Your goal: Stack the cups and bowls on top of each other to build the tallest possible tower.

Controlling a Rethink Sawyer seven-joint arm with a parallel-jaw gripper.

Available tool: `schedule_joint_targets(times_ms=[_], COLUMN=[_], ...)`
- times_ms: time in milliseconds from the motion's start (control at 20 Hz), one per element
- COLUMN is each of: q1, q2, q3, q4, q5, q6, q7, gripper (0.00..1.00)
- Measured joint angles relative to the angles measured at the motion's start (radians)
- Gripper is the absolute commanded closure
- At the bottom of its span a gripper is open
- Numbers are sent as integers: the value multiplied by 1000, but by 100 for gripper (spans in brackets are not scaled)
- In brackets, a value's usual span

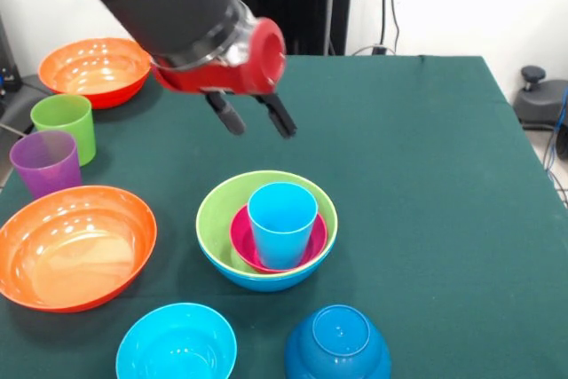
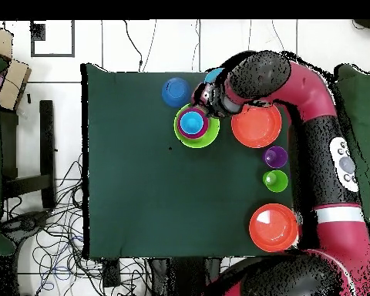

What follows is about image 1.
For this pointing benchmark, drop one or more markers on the green cup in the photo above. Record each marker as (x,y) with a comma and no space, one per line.
(75,130)

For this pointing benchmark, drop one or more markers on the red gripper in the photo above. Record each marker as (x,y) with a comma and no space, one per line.
(248,70)

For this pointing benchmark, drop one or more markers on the large orange bowl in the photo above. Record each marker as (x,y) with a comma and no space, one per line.
(75,255)
(95,70)

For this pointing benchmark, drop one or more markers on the grey stand foot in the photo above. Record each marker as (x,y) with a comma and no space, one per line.
(18,104)
(546,99)

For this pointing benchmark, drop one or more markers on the small dark blue bowl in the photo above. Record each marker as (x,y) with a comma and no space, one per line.
(337,348)

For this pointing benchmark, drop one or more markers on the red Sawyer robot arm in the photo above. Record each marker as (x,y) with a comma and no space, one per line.
(168,2)

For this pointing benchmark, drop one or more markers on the small pink bowl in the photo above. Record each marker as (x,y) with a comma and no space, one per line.
(319,237)

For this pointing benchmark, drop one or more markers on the light blue cup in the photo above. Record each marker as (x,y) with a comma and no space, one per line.
(281,232)

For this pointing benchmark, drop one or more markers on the black equipment box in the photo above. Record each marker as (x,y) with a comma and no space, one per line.
(6,64)

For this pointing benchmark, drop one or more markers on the dark green table cloth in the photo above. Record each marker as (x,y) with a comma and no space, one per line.
(421,219)

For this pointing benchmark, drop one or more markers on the purple cup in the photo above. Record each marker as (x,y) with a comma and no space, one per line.
(44,166)

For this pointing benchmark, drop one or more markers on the small light blue bowl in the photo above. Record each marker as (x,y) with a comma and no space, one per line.
(177,348)

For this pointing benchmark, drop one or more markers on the large blue bowl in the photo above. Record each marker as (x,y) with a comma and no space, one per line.
(266,283)

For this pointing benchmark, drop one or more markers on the large green bowl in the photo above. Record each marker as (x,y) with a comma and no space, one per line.
(217,219)

